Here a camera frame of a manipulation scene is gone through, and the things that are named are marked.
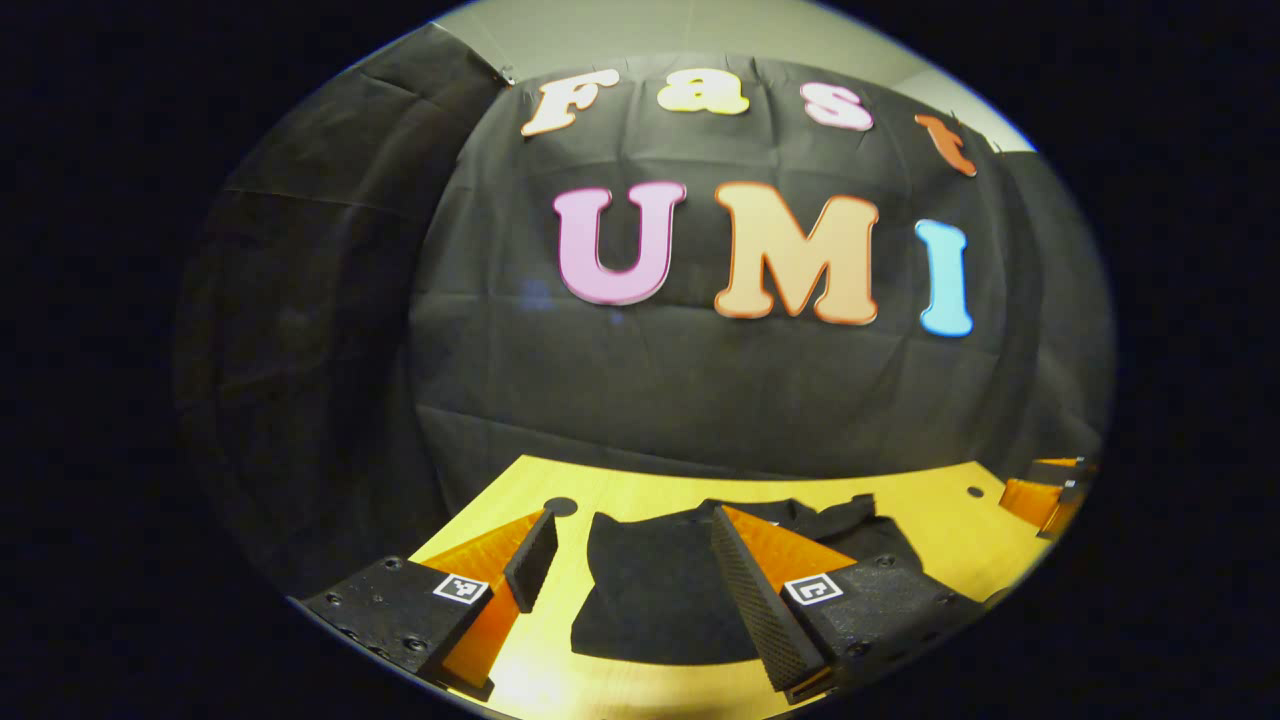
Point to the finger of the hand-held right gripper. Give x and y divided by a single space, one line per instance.
1025 500

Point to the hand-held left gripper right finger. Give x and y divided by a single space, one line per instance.
765 620

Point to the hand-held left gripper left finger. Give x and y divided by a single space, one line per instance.
535 560

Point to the black buttoned jacket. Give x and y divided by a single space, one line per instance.
650 590

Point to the black backdrop cloth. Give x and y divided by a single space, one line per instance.
700 400

